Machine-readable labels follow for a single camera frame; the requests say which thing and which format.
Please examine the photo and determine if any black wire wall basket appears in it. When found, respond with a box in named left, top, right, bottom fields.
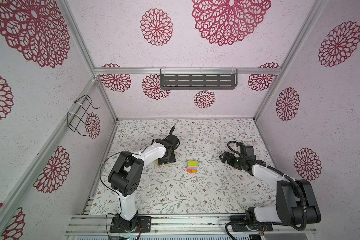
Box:
left=66, top=95, right=100, bottom=137

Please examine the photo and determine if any lime green block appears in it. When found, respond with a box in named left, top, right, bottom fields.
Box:
left=187, top=160, right=199, bottom=169

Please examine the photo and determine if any grey slotted wall shelf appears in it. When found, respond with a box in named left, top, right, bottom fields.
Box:
left=159, top=69, right=238, bottom=90

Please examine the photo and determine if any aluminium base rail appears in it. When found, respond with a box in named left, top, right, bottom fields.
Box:
left=63, top=214, right=320, bottom=240

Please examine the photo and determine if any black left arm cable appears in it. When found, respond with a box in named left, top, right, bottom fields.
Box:
left=99, top=125, right=176, bottom=240

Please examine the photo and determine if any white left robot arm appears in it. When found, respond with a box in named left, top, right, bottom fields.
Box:
left=108, top=134, right=180, bottom=222

